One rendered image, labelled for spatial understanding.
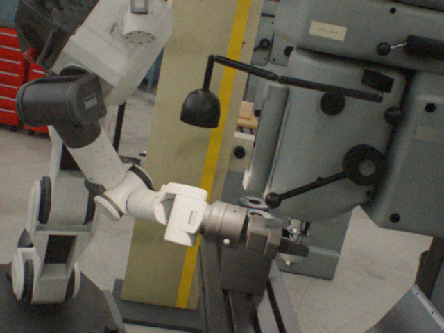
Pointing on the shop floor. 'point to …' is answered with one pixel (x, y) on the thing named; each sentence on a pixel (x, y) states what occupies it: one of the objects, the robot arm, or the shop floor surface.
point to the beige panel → (186, 156)
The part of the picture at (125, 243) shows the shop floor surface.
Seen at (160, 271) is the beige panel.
